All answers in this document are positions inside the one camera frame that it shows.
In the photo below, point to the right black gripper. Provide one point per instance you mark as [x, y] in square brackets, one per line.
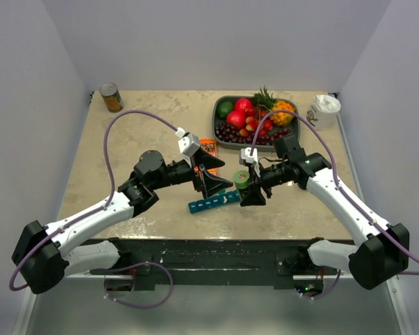
[254, 195]

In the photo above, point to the upper red apple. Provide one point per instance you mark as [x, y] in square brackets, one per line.
[243, 104]

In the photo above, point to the aluminium frame rail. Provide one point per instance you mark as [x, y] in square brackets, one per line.
[392, 285]

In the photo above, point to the purple grape bunch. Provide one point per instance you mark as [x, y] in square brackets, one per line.
[230, 134]

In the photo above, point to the red apple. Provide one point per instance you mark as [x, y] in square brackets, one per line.
[243, 104]
[236, 118]

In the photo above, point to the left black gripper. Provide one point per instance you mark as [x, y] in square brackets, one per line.
[209, 184]

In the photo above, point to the green lime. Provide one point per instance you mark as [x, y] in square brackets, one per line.
[224, 109]

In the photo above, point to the toy pineapple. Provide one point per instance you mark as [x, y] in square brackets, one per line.
[265, 102]

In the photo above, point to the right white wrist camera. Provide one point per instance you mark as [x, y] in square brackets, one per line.
[249, 157]

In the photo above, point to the green black pill bottle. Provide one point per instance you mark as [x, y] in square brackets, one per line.
[241, 179]

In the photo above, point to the gray fruit tray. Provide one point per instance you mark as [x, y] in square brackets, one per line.
[294, 124]

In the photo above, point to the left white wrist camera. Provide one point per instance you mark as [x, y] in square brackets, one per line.
[188, 144]

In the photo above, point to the orange cardboard box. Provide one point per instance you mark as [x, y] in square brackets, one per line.
[206, 156]

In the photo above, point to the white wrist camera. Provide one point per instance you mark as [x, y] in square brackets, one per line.
[188, 144]
[249, 157]

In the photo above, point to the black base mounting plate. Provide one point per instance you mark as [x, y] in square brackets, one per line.
[210, 262]

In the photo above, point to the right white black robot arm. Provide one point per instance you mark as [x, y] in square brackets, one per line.
[376, 252]

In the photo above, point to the white paper towel roll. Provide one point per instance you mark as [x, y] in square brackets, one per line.
[323, 111]

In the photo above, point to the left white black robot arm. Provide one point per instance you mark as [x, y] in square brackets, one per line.
[43, 252]

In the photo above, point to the lower red apple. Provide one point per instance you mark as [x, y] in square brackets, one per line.
[236, 118]

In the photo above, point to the tin can with fruit label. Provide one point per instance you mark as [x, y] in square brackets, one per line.
[111, 97]

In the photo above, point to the teal weekly pill organizer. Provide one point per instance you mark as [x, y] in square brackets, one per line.
[221, 199]

